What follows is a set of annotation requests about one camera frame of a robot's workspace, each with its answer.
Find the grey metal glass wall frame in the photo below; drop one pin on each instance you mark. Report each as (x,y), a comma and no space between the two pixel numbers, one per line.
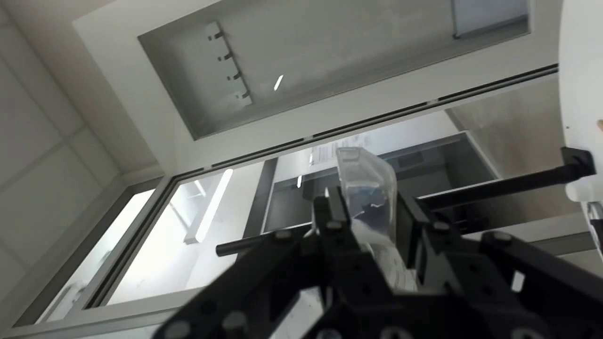
(94,314)

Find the small white bottle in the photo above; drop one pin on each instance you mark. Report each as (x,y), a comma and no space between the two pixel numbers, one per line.
(579,188)

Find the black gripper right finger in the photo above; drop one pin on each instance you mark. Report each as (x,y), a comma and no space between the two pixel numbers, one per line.
(501,282)

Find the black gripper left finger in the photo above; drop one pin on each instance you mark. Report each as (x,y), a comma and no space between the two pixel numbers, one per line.
(275,282)

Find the black tripod stand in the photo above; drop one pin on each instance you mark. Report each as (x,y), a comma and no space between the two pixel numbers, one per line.
(501,182)

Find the clear plastic jar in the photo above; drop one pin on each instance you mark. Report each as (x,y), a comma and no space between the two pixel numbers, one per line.
(369,180)

